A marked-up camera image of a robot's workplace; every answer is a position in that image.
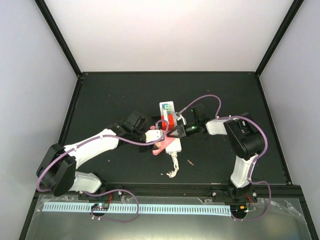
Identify light blue slotted cable duct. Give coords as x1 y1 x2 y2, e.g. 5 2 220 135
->
37 202 232 217

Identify white plug on strip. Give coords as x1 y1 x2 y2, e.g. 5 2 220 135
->
163 109 169 122

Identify red plug adapter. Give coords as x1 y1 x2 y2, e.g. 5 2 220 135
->
161 114 175 131

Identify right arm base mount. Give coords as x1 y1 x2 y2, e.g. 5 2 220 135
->
210 184 257 204

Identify left controller board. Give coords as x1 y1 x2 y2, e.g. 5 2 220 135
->
90 203 110 212

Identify white braided cord with plug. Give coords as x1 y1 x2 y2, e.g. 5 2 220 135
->
164 152 180 179

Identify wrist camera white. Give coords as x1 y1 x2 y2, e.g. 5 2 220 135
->
174 112 187 126
145 129 164 143

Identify right controller board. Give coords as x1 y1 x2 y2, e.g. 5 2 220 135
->
230 205 250 214

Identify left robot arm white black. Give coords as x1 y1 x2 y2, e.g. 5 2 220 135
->
36 111 162 200

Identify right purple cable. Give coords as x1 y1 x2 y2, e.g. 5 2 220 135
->
178 94 272 223

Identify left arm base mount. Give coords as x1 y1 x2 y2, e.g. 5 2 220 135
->
78 184 124 201

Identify pink triangular socket adapter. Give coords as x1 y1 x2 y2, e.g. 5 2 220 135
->
152 136 175 156

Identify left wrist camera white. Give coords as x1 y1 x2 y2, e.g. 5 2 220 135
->
145 129 164 143

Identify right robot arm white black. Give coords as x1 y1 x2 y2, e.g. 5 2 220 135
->
167 104 268 202

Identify controller board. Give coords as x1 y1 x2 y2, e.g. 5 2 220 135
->
230 205 250 214
90 203 110 212

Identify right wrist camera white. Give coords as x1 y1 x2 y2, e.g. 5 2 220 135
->
174 112 187 126

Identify green plug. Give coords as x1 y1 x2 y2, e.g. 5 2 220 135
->
163 104 170 111

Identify white power strip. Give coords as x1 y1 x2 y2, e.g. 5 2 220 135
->
159 101 182 154

